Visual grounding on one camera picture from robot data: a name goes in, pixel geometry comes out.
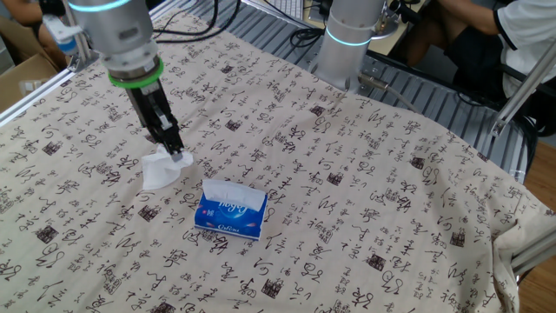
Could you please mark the white keyboard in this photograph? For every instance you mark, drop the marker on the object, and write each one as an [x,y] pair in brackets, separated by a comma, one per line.
[286,8]

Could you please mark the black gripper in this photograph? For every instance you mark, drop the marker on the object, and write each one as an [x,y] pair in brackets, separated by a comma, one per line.
[150,108]

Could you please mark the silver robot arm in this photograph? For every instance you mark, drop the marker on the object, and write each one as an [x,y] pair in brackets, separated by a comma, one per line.
[121,35]

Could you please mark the silver round stand base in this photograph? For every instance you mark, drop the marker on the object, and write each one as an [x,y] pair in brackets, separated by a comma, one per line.
[384,28]

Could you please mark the calligraphy print tablecloth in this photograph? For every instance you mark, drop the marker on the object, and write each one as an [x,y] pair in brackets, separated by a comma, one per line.
[347,195]

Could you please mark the aluminium table edge rail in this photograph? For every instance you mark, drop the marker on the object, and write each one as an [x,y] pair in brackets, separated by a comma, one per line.
[35,93]

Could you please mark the brown cardboard box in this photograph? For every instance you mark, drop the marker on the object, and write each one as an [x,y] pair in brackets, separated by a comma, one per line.
[21,74]

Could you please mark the blue tissue pack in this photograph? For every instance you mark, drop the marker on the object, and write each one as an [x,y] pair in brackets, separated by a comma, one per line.
[230,217]

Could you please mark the blue white connector plug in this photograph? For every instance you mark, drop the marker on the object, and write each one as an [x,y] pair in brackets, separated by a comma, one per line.
[63,32]

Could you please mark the white paper napkin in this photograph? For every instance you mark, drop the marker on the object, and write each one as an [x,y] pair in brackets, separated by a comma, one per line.
[160,171]
[234,193]

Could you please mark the bare-armed seated person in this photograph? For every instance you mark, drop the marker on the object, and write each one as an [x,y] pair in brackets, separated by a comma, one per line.
[26,13]

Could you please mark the person in black-trimmed white shirt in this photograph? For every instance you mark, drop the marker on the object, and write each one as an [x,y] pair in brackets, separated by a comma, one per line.
[525,26]

